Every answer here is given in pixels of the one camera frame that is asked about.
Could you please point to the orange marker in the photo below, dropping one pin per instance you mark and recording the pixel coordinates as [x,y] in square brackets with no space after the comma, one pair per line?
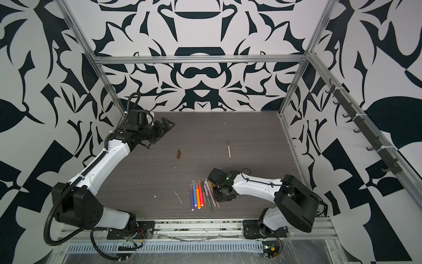
[198,199]

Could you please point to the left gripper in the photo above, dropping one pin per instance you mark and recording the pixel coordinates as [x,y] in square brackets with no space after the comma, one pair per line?
[160,131]

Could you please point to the white slotted cable duct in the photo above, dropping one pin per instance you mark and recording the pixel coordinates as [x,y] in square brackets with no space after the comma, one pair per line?
[172,247]

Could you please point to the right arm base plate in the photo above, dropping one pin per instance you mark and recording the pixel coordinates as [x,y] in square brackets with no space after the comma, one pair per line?
[254,229]

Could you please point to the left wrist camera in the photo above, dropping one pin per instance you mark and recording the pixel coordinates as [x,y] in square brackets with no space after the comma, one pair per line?
[137,117]

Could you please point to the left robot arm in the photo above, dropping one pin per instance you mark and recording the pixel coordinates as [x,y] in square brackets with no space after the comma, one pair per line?
[75,202]

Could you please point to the blue marker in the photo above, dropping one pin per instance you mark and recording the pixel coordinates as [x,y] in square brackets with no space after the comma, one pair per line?
[194,194]

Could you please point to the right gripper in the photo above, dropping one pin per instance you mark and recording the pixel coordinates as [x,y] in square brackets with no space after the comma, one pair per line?
[223,199]

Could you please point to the black hook rail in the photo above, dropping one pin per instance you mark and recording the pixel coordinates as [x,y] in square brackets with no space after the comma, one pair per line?
[366,127]

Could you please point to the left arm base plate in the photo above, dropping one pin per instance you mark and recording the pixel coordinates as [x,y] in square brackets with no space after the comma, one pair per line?
[132,229]

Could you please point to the tan pen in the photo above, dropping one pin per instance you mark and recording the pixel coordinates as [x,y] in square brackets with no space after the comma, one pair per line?
[211,185]

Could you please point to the purple marker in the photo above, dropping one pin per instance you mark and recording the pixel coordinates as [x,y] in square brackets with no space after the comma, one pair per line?
[192,198]

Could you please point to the aluminium front rail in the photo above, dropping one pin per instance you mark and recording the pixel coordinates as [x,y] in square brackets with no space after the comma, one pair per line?
[225,229]

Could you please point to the red marker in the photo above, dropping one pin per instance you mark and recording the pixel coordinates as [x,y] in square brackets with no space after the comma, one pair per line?
[200,194]

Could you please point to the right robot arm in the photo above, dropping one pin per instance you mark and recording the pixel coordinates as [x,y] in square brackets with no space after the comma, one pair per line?
[295,204]

